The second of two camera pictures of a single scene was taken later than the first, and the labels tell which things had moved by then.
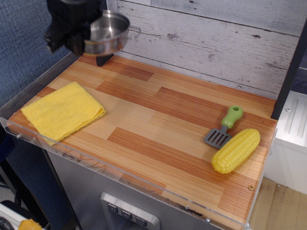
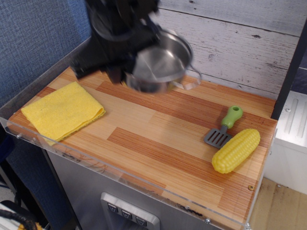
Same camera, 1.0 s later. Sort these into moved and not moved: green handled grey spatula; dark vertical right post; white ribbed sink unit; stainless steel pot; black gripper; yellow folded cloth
Moved: black gripper; stainless steel pot
Not moved: white ribbed sink unit; dark vertical right post; green handled grey spatula; yellow folded cloth
